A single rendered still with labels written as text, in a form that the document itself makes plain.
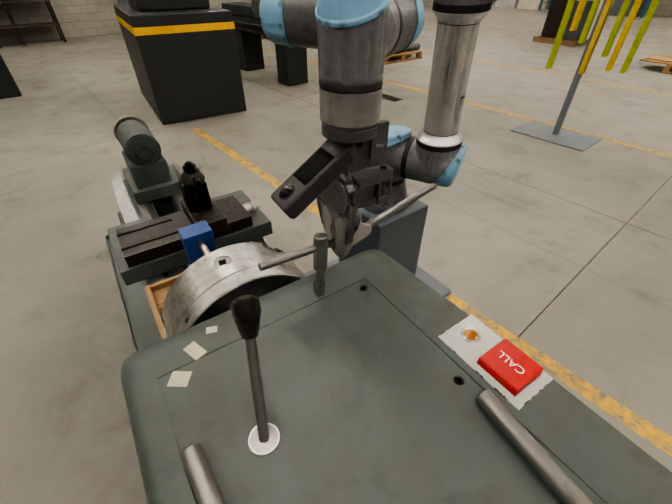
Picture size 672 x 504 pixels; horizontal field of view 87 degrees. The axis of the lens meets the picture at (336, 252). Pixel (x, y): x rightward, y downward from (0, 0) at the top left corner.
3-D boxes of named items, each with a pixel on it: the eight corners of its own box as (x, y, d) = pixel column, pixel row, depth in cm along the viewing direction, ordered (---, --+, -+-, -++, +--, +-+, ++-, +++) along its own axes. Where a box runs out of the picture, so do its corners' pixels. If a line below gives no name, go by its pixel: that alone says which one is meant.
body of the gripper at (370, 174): (391, 206, 52) (400, 123, 44) (342, 225, 48) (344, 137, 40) (359, 185, 57) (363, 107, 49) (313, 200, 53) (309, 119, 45)
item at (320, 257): (317, 299, 57) (318, 240, 51) (310, 291, 59) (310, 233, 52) (328, 294, 58) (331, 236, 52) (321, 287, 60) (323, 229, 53)
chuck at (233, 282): (328, 340, 90) (312, 248, 69) (210, 414, 78) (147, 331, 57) (321, 331, 92) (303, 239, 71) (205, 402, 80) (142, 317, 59)
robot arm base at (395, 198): (385, 185, 120) (387, 158, 114) (417, 204, 110) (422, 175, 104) (349, 198, 113) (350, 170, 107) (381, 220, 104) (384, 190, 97)
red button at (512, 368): (539, 376, 48) (545, 367, 46) (512, 399, 45) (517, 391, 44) (501, 345, 52) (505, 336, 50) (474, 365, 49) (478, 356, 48)
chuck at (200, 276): (321, 331, 92) (303, 239, 71) (205, 402, 80) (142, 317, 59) (304, 309, 98) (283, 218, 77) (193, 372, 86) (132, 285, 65)
